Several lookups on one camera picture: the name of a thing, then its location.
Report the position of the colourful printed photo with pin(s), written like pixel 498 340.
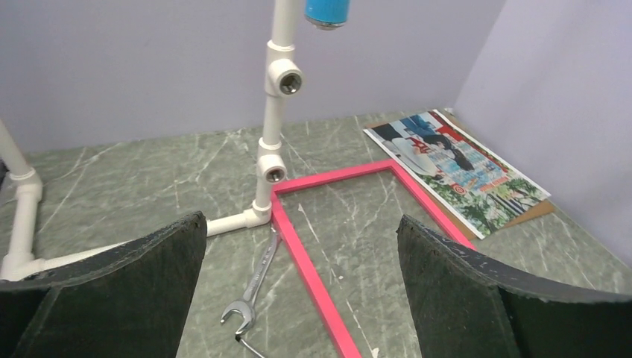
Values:
pixel 459 168

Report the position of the pink wooden photo frame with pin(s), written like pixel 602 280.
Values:
pixel 329 315

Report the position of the blue pipe fitting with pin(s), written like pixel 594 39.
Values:
pixel 327 14

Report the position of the yellow black screwdriver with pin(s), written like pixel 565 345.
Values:
pixel 249 347

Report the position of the brown fibreboard backing panel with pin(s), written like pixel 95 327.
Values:
pixel 528 215

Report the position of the silver combination wrench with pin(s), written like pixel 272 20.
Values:
pixel 245 305

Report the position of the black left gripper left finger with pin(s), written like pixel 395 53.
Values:
pixel 128 301

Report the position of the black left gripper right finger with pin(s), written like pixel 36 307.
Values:
pixel 466 304

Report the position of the white PVC pipe stand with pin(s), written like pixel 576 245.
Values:
pixel 283 79

